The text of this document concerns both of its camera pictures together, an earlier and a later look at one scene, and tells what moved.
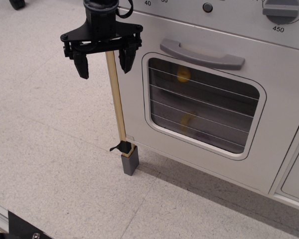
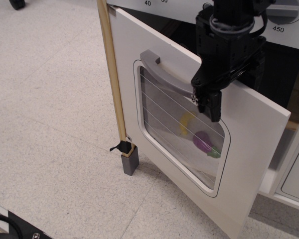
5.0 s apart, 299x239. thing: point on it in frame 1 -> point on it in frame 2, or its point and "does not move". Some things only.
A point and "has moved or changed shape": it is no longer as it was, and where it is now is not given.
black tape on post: (123, 146) does not move
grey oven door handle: (232, 62) -> (153, 61)
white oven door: (226, 104) has moved or changed shape
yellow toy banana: (185, 119) does not move
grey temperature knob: (282, 12) does not move
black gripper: (102, 33) -> (224, 58)
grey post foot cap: (130, 164) does not move
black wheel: (17, 4) does not move
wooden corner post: (111, 61) does not move
